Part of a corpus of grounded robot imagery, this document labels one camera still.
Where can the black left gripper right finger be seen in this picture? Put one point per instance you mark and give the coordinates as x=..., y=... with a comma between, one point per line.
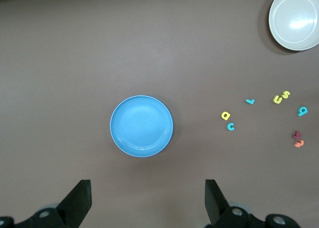
x=219, y=210

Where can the teal foam letter b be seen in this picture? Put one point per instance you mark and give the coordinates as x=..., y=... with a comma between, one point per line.
x=303, y=111

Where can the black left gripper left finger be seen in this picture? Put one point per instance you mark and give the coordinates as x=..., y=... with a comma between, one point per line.
x=72, y=208

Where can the blue plate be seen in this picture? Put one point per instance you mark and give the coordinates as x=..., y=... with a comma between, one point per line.
x=141, y=126

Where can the yellow foam letter s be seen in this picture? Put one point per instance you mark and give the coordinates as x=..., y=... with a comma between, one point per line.
x=285, y=94

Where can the teal foam letter c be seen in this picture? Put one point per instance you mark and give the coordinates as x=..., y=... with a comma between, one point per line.
x=229, y=126

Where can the orange foam letter t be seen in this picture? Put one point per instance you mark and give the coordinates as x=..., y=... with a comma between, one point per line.
x=298, y=144

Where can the beige plate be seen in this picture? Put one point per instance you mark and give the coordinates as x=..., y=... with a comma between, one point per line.
x=295, y=18

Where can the dark red foam letter k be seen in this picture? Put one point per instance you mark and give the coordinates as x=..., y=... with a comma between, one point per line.
x=296, y=135

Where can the teal foam letter r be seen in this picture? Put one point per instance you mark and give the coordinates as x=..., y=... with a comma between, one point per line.
x=250, y=102

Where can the yellow foam letter a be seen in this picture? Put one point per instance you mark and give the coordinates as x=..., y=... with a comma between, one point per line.
x=225, y=116

